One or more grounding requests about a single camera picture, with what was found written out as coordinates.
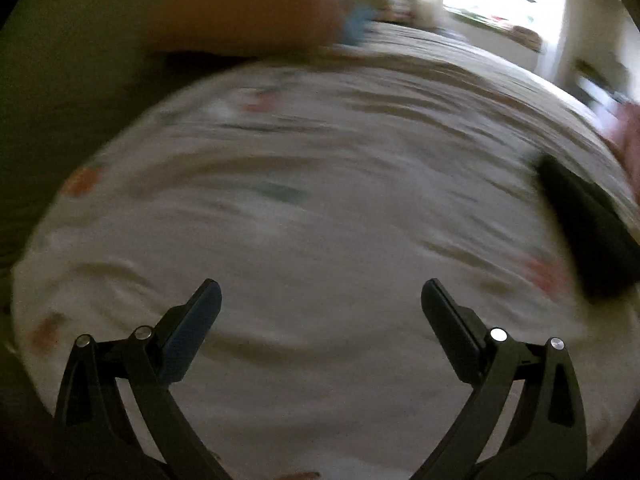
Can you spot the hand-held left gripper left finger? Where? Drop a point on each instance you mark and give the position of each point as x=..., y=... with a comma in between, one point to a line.
x=192, y=327

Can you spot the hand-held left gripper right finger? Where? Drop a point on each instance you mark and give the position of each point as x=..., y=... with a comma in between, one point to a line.
x=452, y=330

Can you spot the black sweater with orange print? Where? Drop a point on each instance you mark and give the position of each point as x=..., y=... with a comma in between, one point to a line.
x=590, y=230

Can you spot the printed white bed sheet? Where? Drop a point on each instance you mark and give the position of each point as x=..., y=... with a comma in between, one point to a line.
x=310, y=185

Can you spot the pink blanket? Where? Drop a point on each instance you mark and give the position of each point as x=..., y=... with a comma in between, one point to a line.
x=629, y=140

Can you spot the green quilted headboard cover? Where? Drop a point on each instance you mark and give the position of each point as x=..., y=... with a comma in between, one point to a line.
x=60, y=85

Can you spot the blue striped cloth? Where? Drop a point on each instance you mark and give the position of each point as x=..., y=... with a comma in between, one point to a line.
x=357, y=20

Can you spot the pink pillow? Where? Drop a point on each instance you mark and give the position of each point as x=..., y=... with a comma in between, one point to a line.
x=250, y=5

